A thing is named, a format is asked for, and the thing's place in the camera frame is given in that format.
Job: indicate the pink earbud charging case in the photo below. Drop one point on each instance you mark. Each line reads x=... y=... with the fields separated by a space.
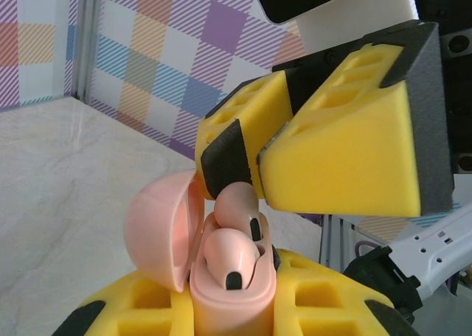
x=158 y=233

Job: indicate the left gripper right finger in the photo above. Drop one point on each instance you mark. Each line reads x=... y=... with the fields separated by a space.
x=332 y=310

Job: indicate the aluminium frame post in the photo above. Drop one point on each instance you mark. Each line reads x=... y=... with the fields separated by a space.
x=85 y=37

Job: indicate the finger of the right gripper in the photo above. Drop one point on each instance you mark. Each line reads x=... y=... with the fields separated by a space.
x=250 y=104
x=350 y=166

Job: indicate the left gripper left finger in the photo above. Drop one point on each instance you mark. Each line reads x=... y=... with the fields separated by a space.
x=147 y=314

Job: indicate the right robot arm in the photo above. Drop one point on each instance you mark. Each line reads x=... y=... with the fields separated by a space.
x=435 y=247

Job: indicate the aluminium side rail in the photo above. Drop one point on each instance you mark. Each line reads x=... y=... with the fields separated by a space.
x=333 y=236

